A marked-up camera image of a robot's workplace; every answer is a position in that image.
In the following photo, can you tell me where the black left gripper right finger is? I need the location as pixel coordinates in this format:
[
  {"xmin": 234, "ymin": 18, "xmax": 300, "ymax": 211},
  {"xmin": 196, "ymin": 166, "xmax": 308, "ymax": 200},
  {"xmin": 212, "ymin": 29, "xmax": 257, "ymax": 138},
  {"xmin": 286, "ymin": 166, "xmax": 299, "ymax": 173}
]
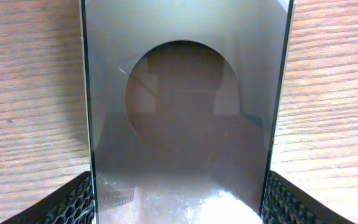
[{"xmin": 260, "ymin": 170, "xmax": 353, "ymax": 224}]

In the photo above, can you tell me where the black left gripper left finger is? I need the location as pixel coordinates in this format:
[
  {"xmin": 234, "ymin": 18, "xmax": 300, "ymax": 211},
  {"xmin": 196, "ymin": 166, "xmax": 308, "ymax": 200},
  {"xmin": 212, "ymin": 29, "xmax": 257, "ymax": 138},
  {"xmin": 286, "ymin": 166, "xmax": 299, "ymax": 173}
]
[{"xmin": 2, "ymin": 171, "xmax": 94, "ymax": 224}]

